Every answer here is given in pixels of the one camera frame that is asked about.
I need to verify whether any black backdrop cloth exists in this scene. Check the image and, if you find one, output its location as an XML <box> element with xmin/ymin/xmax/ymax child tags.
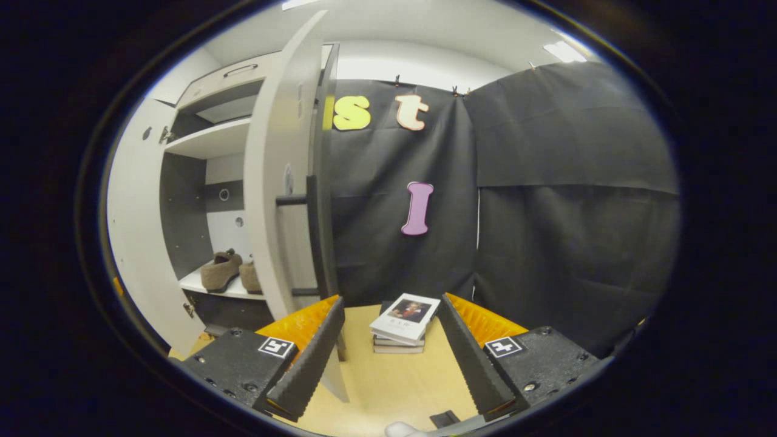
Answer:
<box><xmin>322</xmin><ymin>61</ymin><xmax>680</xmax><ymax>359</ymax></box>

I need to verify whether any narrow ceiling light panel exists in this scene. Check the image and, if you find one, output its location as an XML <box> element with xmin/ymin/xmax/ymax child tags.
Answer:
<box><xmin>543</xmin><ymin>41</ymin><xmax>588</xmax><ymax>64</ymax></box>

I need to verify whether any grey cabinet drawer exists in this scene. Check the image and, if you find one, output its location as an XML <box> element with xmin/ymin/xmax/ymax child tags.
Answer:
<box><xmin>176</xmin><ymin>45</ymin><xmax>333</xmax><ymax>111</ymax></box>

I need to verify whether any white book with portrait cover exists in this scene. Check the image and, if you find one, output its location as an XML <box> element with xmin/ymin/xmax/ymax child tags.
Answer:
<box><xmin>369</xmin><ymin>293</ymin><xmax>441</xmax><ymax>342</ymax></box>

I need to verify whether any grey cabinet door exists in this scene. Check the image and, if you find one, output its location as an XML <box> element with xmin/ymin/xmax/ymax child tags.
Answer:
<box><xmin>243</xmin><ymin>9</ymin><xmax>351</xmax><ymax>403</ymax></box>
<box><xmin>106</xmin><ymin>97</ymin><xmax>207</xmax><ymax>359</ymax></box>

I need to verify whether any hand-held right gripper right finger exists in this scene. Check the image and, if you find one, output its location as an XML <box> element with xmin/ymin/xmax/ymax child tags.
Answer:
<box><xmin>438</xmin><ymin>293</ymin><xmax>602</xmax><ymax>422</ymax></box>

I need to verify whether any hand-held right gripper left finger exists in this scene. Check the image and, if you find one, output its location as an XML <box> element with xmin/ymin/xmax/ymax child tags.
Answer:
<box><xmin>180</xmin><ymin>295</ymin><xmax>347</xmax><ymax>422</ymax></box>

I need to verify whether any grey shoe cabinet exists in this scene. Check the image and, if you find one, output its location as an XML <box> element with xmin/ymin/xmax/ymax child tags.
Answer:
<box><xmin>159</xmin><ymin>44</ymin><xmax>341</xmax><ymax>333</ymax></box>

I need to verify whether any brown fuzzy shoe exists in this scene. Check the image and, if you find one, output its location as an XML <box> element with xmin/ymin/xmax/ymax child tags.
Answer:
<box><xmin>200</xmin><ymin>249</ymin><xmax>243</xmax><ymax>293</ymax></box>
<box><xmin>239</xmin><ymin>261</ymin><xmax>263</xmax><ymax>294</ymax></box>

